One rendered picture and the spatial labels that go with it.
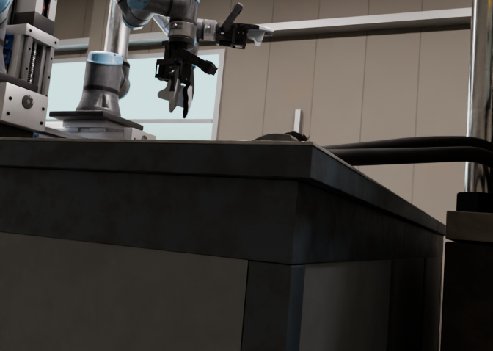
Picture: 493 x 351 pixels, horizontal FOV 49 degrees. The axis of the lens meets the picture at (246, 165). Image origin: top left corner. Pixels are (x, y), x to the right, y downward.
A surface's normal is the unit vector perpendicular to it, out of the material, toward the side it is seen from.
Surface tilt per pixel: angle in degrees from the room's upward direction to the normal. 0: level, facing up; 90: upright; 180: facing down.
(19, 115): 90
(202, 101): 90
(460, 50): 90
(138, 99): 90
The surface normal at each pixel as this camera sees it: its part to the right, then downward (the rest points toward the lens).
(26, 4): -0.40, -0.15
